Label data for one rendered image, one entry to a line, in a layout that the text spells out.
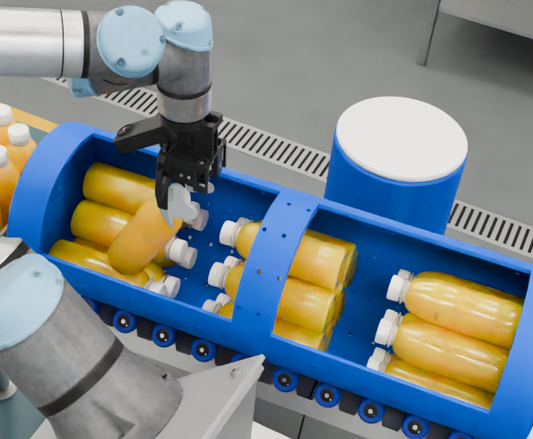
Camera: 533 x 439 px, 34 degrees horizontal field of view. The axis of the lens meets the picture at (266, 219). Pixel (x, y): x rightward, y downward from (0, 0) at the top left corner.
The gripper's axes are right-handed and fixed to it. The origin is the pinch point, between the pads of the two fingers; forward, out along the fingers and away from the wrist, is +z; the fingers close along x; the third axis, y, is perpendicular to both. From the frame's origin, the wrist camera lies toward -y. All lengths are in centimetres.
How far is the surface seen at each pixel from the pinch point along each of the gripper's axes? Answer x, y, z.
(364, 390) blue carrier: -8.3, 35.8, 17.3
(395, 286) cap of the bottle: 3.8, 35.7, 5.6
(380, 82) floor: 226, -11, 122
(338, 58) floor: 235, -33, 122
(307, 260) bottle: 2.4, 21.7, 4.4
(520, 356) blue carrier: -4, 56, 3
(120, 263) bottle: -4.0, -8.0, 11.8
